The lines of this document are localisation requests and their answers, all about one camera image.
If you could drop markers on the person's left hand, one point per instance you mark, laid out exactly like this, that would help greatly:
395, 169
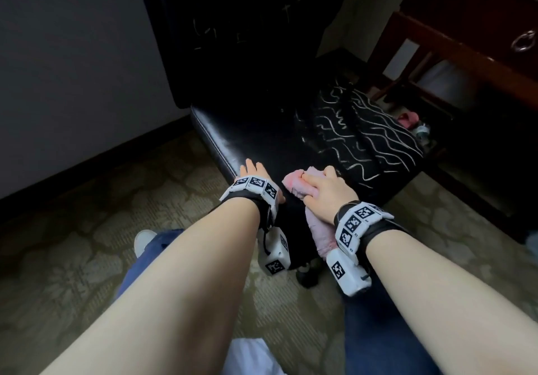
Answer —
254, 171

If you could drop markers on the person's right forearm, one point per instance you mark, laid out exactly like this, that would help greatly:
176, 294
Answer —
454, 303

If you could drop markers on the white fabric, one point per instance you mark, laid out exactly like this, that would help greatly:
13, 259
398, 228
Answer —
252, 358

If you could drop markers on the clear plastic bottle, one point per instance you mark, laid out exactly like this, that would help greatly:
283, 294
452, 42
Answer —
422, 131

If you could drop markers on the left wrist marker band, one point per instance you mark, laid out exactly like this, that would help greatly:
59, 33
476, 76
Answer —
252, 187

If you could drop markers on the red slipper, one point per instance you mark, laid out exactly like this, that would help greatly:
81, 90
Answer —
408, 119

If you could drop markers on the black office chair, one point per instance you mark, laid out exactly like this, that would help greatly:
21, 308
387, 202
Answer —
252, 135

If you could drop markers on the blue trousers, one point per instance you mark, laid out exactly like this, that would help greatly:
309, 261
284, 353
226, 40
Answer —
370, 337

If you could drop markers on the pink cleaning cloth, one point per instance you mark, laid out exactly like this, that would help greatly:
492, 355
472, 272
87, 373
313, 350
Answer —
294, 183

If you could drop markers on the right wrist marker band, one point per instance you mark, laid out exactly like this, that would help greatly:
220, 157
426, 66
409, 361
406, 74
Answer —
357, 223

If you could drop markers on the person's right hand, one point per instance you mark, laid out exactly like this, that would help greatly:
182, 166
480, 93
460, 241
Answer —
332, 194

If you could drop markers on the white shoe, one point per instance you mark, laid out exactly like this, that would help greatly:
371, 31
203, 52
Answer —
143, 242

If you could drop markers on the wrist marker band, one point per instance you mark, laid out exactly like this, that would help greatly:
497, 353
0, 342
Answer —
357, 223
252, 187

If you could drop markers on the person's left forearm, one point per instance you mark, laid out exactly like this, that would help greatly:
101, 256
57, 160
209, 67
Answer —
168, 295

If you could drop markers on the pale blue basket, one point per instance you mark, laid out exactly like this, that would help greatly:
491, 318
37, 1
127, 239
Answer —
533, 242

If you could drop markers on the red wooden table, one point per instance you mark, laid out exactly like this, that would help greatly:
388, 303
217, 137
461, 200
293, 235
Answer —
462, 47

